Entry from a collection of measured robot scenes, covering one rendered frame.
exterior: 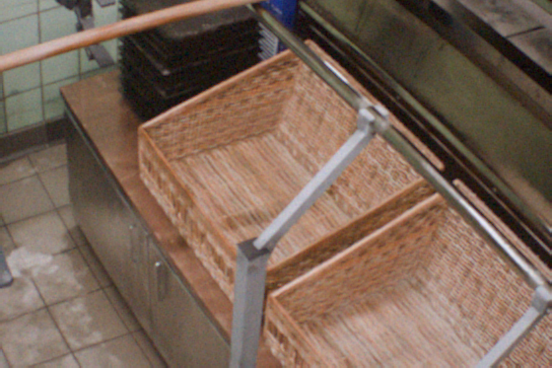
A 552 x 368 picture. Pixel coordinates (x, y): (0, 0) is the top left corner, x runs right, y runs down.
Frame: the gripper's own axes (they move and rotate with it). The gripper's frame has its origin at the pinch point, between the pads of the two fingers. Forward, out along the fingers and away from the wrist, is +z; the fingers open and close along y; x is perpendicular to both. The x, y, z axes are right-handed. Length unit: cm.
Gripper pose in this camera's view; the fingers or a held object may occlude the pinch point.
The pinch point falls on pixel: (105, 33)
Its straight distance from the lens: 176.3
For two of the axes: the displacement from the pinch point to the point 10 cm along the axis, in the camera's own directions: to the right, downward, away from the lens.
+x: -8.6, 2.7, -4.4
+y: -0.8, 7.7, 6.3
